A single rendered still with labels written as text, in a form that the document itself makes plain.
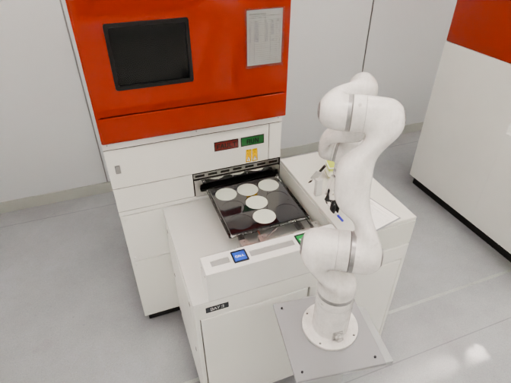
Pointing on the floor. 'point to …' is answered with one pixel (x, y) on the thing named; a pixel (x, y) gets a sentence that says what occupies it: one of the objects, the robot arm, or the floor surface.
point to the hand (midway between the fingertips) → (334, 207)
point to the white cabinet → (266, 321)
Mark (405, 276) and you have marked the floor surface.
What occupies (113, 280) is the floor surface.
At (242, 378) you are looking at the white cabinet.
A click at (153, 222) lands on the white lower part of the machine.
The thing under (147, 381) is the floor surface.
